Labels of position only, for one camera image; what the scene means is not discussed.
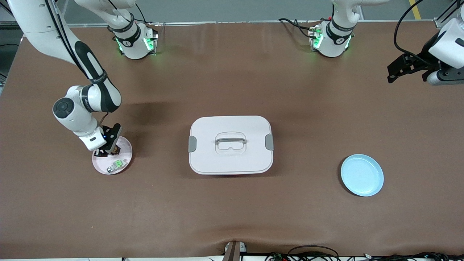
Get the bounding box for pink round plate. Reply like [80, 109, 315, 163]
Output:
[92, 135, 133, 175]

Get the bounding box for light blue round plate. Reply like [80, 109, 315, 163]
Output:
[340, 154, 384, 197]

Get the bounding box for brown table mat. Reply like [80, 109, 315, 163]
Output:
[0, 20, 464, 260]

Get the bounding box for green switch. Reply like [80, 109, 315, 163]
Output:
[107, 158, 128, 173]

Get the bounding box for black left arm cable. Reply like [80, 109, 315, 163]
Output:
[394, 0, 437, 66]

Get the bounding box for aluminium frame post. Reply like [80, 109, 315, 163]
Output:
[434, 0, 459, 29]

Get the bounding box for black left base cable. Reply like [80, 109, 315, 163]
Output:
[278, 17, 321, 40]

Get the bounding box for black base cable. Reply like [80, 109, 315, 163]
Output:
[278, 17, 321, 40]
[125, 3, 159, 26]

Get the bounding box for black right base cable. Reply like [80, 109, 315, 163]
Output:
[125, 3, 159, 26]

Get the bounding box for white lidded box grey handle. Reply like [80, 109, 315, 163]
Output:
[188, 115, 274, 175]

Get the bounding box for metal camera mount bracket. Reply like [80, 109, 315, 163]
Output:
[223, 240, 248, 261]

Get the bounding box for tangled cable bundle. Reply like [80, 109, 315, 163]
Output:
[362, 252, 464, 261]

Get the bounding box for black looped cable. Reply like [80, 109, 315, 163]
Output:
[287, 245, 340, 261]

